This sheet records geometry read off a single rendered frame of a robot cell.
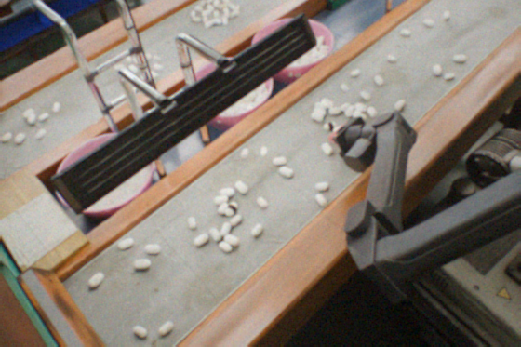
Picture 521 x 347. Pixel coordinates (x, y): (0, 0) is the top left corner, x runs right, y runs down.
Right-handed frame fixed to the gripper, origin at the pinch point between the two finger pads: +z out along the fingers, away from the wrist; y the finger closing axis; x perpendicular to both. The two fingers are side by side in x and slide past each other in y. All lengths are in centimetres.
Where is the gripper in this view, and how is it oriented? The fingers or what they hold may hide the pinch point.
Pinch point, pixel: (331, 139)
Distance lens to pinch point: 125.5
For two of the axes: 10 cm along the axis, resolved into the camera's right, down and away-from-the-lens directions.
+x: 5.0, 8.2, 2.7
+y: -7.1, 5.7, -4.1
